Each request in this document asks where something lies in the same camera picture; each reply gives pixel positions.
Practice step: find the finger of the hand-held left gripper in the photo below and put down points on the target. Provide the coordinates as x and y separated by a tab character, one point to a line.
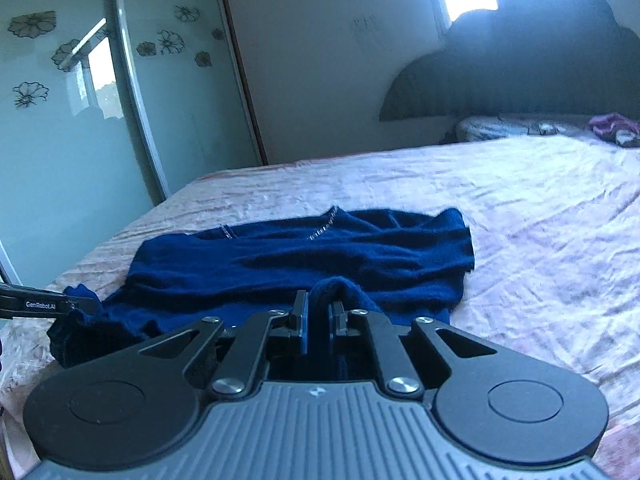
86	305

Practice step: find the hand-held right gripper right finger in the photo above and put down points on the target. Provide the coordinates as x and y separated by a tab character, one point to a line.
331	325

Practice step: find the grey upholstered headboard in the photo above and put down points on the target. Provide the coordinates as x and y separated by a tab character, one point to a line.
525	60

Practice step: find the purple cloth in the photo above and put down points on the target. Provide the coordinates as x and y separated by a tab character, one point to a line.
610	125

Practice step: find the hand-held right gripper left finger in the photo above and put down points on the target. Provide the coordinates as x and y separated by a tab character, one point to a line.
302	322

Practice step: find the mirrored sliding wardrobe door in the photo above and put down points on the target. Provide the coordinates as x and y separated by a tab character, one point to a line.
50	160

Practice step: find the bed with pink sheet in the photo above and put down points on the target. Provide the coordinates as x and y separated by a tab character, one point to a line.
550	240

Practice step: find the patterned pillow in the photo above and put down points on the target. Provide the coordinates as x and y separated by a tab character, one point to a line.
500	127

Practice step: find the dark blue beaded sweater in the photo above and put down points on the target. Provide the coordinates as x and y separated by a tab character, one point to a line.
300	260

